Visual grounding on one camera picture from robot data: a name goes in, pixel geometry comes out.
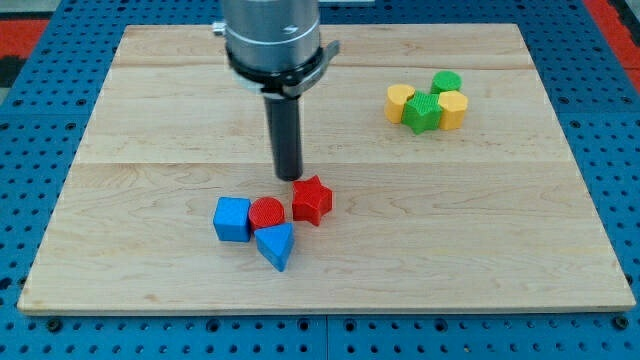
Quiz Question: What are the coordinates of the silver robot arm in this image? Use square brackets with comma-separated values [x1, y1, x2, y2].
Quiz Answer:
[213, 0, 340, 181]

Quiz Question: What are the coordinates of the blue triangle block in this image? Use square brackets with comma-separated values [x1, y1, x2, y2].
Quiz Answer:
[254, 222, 295, 272]

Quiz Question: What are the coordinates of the green star block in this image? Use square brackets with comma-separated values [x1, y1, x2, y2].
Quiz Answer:
[401, 91, 442, 135]

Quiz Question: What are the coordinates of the red star block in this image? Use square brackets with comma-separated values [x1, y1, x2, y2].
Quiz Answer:
[292, 175, 333, 226]

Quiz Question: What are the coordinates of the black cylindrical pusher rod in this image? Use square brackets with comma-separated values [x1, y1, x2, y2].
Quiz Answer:
[264, 97, 303, 181]

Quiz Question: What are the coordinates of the red circle block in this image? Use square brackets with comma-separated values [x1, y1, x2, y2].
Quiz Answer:
[248, 197, 285, 231]

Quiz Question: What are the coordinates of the wooden board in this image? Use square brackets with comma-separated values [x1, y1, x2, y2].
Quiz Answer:
[18, 24, 636, 316]

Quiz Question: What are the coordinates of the yellow heart block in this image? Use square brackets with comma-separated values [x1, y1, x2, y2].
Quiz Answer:
[384, 84, 415, 124]

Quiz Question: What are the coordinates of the green circle block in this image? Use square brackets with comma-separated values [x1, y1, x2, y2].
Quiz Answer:
[430, 70, 462, 94]

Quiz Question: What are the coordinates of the yellow hexagon block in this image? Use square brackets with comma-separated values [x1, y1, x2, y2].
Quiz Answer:
[438, 91, 469, 130]

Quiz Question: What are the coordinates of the blue cube block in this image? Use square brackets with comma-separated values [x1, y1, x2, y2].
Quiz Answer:
[212, 197, 251, 242]

